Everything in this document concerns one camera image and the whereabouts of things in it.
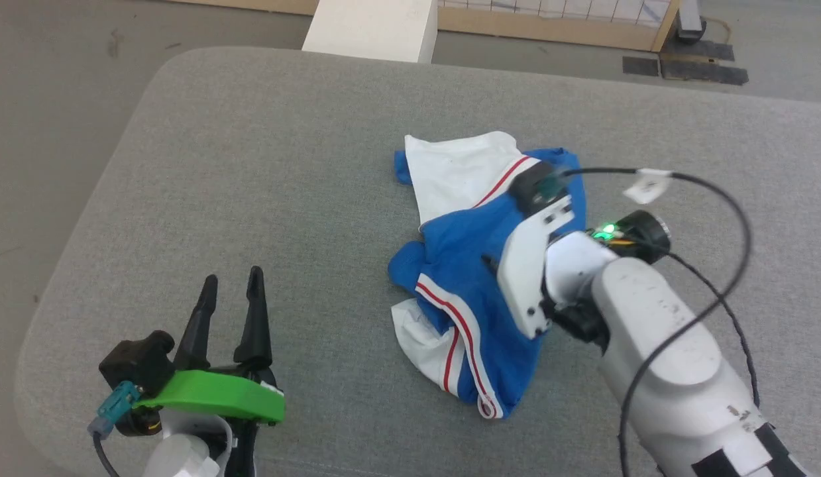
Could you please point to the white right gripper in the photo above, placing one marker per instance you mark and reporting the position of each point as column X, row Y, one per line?
column 526, row 271

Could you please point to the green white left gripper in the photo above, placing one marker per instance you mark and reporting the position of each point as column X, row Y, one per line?
column 211, row 396

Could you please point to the blue white red-striped garment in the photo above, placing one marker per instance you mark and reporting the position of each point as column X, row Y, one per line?
column 463, row 265

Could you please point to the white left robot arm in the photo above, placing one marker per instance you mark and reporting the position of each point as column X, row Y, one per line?
column 181, row 457

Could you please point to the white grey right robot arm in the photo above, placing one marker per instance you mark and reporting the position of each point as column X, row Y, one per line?
column 668, row 358

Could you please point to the white rectangular block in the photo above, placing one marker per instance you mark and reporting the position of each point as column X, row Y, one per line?
column 374, row 26

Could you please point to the large black floor mat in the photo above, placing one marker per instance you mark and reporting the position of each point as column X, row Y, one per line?
column 702, row 66

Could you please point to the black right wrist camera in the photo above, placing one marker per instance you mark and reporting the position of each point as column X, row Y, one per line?
column 537, row 185

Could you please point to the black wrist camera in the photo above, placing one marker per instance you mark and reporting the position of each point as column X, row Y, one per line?
column 537, row 185
column 137, row 363

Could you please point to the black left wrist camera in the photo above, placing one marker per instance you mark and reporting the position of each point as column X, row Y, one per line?
column 137, row 363

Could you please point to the wooden frame mesh fence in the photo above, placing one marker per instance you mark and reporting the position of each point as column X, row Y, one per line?
column 556, row 23

